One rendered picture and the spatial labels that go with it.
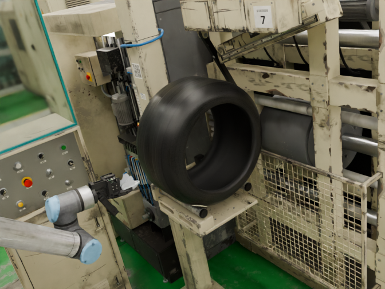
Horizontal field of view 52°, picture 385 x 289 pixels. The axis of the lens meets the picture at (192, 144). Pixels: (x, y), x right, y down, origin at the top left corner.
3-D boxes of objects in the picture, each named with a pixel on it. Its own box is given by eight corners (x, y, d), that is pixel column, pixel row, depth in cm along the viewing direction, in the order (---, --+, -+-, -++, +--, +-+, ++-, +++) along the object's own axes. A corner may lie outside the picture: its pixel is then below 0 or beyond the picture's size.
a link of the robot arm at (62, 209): (46, 218, 152) (40, 195, 148) (77, 206, 158) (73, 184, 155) (54, 229, 145) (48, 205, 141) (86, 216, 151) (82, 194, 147)
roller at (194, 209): (168, 186, 209) (164, 194, 209) (162, 183, 207) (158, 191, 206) (209, 211, 182) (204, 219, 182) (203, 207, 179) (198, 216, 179)
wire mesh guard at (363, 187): (237, 234, 258) (221, 136, 230) (239, 232, 259) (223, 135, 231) (365, 312, 189) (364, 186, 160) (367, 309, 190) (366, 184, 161)
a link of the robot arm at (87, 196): (86, 214, 151) (77, 205, 158) (98, 209, 153) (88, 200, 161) (82, 193, 148) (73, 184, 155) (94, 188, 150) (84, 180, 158)
